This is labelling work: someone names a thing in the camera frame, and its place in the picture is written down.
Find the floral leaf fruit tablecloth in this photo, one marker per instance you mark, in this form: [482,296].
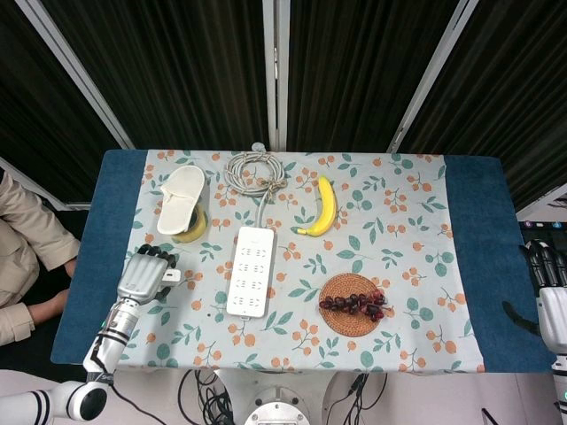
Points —
[310,265]

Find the blue table cover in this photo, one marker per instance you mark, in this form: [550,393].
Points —
[483,248]

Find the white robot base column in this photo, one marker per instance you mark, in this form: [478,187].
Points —
[277,407]

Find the round woven rattan coaster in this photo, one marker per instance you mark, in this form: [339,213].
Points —
[350,321]

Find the white power strip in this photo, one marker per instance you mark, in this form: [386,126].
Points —
[250,274]

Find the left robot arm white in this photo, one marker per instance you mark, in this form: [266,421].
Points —
[106,341]

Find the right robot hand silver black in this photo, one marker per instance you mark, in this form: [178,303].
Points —
[551,292]

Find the black curtain panel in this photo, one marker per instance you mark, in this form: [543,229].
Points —
[518,102]
[35,110]
[359,71]
[177,71]

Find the white cloth slipper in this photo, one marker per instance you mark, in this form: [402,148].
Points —
[179,203]

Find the white metal frame post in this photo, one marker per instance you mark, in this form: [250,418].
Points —
[436,75]
[275,75]
[75,71]

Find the white plug adapter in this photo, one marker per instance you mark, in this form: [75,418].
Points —
[173,276]

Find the dark red grape bunch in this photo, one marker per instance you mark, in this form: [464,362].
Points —
[350,303]

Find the yellow banana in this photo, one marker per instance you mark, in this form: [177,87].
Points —
[325,208]

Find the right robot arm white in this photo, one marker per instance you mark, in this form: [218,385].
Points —
[560,389]

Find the person in beige jacket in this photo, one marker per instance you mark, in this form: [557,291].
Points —
[22,248]

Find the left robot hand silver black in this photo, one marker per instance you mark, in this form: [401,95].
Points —
[139,276]

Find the yellow clear tape roll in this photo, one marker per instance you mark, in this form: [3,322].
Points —
[197,230]

